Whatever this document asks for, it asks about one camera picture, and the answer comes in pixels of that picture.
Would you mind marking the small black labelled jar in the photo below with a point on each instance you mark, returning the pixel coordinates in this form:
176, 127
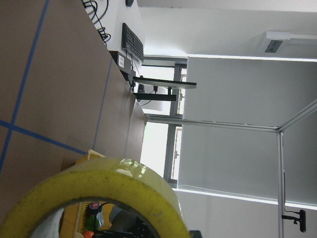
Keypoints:
95, 208

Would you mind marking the yellow tape roll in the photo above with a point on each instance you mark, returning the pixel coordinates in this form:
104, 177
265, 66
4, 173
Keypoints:
125, 182

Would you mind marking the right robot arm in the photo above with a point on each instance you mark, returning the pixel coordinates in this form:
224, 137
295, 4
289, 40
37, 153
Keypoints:
125, 224

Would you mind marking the black keyboard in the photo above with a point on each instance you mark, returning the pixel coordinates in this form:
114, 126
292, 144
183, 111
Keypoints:
131, 43

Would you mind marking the yellow woven basket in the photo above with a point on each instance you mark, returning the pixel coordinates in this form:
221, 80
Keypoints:
73, 219

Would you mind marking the orange toy carrot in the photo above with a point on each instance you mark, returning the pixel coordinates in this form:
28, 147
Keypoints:
88, 234

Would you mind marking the ceiling light fixture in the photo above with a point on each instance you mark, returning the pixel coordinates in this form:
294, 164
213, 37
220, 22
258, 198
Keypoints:
274, 42

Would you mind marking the aluminium cage frame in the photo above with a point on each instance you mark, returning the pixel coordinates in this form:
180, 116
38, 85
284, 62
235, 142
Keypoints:
277, 130

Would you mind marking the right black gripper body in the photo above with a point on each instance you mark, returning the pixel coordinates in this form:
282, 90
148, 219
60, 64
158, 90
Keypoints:
137, 231

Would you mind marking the black monitor stand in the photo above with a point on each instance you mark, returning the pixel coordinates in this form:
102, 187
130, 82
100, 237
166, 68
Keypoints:
124, 64

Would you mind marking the black monitor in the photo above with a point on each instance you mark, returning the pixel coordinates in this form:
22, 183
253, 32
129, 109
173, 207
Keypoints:
169, 84

